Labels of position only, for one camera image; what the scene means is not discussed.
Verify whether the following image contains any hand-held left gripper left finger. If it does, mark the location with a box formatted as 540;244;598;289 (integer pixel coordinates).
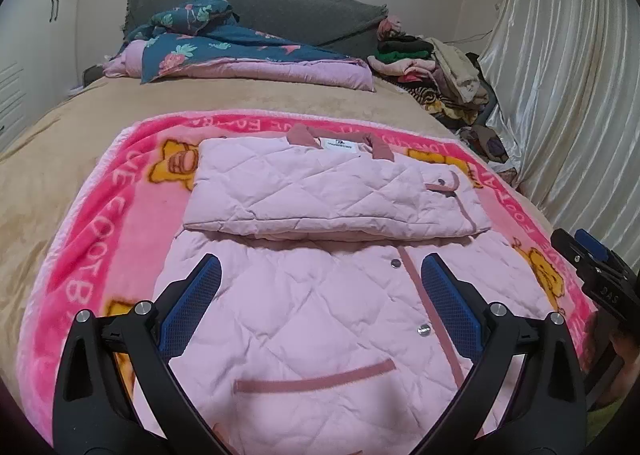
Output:
52;254;224;455

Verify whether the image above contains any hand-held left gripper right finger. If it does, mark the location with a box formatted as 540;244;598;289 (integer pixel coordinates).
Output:
421;254;587;455

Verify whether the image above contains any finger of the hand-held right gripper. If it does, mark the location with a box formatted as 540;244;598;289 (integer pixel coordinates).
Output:
550;228;592;277
573;228;614;267

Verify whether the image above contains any pink quilted jacket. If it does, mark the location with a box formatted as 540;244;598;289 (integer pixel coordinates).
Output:
150;124;566;455

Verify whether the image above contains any pile of assorted clothes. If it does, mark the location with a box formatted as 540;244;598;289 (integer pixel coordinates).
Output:
367;15;524;182

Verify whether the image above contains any person's right hand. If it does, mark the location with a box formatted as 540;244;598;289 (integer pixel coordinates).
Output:
613;332;640;398

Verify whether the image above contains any yellow-green cloth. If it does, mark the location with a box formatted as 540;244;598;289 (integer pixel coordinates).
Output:
585;397;631;441

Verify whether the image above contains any pink printed blanket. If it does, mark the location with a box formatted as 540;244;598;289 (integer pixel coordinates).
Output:
15;109;602;447

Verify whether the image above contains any white satin curtain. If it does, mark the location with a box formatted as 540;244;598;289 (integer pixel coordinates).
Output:
477;0;640;257

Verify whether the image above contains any bed with beige sheet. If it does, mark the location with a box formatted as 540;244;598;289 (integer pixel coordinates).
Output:
0;70;567;386

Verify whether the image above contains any dark grey cushion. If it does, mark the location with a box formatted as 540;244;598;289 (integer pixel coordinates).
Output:
81;64;109;86

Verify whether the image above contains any dark blue floral quilt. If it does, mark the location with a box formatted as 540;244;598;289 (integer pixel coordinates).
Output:
102;0;377;94

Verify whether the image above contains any grey headboard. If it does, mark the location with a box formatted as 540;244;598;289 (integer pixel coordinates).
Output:
122;0;390;48

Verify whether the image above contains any white wardrobe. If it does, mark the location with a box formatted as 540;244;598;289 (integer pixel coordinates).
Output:
0;0;84;152

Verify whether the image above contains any thin dark cable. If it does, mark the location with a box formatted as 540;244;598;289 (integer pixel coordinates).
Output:
450;29;502;44

